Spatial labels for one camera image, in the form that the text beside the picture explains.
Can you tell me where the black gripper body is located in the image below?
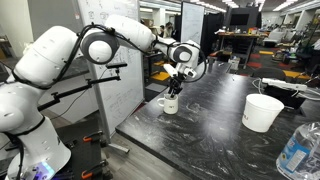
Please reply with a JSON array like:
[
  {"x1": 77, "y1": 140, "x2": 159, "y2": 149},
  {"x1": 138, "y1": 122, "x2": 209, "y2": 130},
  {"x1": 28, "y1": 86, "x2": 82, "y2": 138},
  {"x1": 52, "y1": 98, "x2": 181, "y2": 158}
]
[{"x1": 168, "y1": 73, "x2": 186, "y2": 90}]

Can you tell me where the white ceramic mug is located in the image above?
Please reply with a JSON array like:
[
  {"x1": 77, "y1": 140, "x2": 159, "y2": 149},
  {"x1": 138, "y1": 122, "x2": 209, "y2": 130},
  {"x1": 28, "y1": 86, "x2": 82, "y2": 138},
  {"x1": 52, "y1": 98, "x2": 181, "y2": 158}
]
[{"x1": 156, "y1": 93, "x2": 180, "y2": 115}]

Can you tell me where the person in background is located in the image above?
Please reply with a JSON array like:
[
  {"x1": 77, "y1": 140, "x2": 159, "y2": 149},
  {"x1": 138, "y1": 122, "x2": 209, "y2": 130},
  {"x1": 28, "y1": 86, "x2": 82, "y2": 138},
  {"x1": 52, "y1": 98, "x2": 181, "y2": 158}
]
[{"x1": 159, "y1": 21, "x2": 175, "y2": 39}]

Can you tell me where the large white rolling whiteboard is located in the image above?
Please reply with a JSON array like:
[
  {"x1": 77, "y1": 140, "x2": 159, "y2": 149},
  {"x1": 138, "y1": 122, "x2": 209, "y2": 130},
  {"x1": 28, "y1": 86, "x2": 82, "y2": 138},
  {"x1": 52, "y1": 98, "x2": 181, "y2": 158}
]
[{"x1": 77, "y1": 0, "x2": 146, "y2": 154}]

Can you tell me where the small white whiteboard panel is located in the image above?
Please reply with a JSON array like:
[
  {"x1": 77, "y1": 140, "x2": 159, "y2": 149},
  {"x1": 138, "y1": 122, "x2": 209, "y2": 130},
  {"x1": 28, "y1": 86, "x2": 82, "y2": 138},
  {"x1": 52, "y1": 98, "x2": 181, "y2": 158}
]
[{"x1": 180, "y1": 1, "x2": 206, "y2": 46}]

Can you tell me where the black partition curtain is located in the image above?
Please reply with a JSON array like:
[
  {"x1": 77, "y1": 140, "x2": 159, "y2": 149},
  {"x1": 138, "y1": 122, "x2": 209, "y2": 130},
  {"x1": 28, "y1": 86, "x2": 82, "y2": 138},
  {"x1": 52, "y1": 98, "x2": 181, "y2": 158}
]
[{"x1": 203, "y1": 12, "x2": 232, "y2": 58}]

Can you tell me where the wooden background desk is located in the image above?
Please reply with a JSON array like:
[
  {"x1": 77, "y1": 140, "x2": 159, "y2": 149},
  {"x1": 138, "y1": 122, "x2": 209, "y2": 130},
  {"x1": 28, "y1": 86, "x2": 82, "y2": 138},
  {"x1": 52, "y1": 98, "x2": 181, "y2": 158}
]
[{"x1": 216, "y1": 31, "x2": 270, "y2": 69}]

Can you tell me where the white plastic bucket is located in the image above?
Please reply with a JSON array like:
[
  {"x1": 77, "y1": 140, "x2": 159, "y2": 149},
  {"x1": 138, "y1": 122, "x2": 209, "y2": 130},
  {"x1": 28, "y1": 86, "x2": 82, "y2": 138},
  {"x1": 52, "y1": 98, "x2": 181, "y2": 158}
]
[{"x1": 241, "y1": 93, "x2": 285, "y2": 134}]

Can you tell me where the orange black clamp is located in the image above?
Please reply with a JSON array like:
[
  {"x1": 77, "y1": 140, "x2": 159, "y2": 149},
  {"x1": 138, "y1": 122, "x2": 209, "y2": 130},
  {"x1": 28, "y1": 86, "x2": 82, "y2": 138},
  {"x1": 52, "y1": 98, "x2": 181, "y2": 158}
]
[
  {"x1": 80, "y1": 159, "x2": 110, "y2": 180},
  {"x1": 82, "y1": 131, "x2": 104, "y2": 144}
]

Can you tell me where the black robot cart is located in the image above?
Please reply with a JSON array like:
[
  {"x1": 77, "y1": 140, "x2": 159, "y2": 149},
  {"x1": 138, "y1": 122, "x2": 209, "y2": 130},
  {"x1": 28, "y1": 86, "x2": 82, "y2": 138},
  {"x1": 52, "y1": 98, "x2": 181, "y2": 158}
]
[{"x1": 53, "y1": 116, "x2": 112, "y2": 180}]

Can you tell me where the white power strip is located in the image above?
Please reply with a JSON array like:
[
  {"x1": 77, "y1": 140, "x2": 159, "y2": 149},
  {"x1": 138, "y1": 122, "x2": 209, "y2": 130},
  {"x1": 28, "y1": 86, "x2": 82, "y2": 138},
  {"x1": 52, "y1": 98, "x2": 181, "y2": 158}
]
[{"x1": 261, "y1": 77, "x2": 308, "y2": 93}]

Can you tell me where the black box device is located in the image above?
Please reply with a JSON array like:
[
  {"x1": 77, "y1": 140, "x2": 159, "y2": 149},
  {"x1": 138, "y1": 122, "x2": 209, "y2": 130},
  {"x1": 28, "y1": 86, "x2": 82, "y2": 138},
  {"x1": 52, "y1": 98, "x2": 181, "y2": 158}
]
[{"x1": 264, "y1": 84, "x2": 306, "y2": 110}]

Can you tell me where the grey background sofa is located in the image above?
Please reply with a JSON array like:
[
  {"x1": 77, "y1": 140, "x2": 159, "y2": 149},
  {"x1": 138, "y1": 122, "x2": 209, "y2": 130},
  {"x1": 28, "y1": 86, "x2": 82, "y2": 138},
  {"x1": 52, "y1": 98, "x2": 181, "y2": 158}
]
[{"x1": 263, "y1": 30, "x2": 296, "y2": 48}]

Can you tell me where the clear water bottle blue label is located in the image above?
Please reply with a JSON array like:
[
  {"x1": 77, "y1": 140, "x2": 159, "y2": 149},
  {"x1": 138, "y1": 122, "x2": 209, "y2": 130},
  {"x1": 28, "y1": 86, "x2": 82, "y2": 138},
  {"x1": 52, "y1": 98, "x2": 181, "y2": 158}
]
[{"x1": 275, "y1": 121, "x2": 320, "y2": 180}]

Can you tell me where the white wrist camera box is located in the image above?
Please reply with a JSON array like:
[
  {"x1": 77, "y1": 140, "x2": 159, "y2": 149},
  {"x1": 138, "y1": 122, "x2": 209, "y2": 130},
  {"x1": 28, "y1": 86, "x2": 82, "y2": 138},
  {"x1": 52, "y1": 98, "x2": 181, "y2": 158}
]
[{"x1": 162, "y1": 63, "x2": 179, "y2": 78}]

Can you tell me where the white power cable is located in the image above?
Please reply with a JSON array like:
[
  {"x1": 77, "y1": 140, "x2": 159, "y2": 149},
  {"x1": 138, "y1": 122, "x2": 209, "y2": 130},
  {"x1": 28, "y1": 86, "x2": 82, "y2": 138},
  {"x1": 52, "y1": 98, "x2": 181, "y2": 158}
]
[{"x1": 251, "y1": 78, "x2": 268, "y2": 96}]

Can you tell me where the black wall monitor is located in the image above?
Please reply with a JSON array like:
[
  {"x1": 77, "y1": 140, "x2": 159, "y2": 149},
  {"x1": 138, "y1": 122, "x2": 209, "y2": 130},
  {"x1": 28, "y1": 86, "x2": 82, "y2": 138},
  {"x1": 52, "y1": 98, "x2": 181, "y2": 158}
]
[{"x1": 229, "y1": 13, "x2": 250, "y2": 27}]

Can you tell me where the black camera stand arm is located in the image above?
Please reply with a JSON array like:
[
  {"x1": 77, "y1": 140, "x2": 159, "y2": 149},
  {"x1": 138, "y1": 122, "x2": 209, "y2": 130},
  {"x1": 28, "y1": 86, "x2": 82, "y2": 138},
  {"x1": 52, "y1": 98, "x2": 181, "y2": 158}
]
[{"x1": 37, "y1": 62, "x2": 129, "y2": 113}]

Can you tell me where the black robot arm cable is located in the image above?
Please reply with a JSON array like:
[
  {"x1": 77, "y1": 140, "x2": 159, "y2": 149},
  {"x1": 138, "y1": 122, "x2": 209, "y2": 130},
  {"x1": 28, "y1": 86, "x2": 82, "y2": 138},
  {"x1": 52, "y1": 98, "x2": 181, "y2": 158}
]
[{"x1": 11, "y1": 22, "x2": 208, "y2": 91}]

